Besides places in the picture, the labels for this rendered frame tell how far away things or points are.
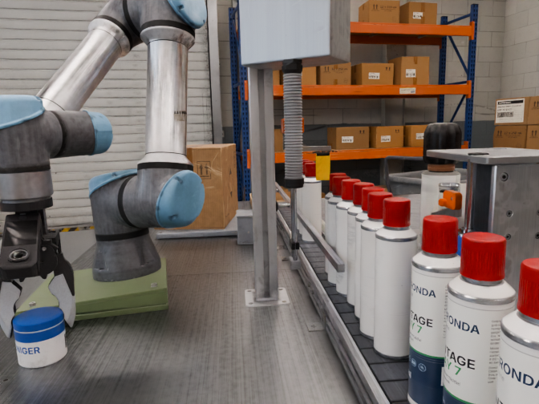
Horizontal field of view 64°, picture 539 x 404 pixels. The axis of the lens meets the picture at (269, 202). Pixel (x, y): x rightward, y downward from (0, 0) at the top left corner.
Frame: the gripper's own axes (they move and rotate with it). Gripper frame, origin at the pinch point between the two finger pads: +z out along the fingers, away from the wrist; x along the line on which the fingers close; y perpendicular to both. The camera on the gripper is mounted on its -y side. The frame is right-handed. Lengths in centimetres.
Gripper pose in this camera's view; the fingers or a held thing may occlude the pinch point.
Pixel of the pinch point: (39, 328)
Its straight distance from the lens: 78.6
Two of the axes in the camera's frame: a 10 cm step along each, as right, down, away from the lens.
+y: -3.6, -1.5, 9.2
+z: 0.3, 9.9, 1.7
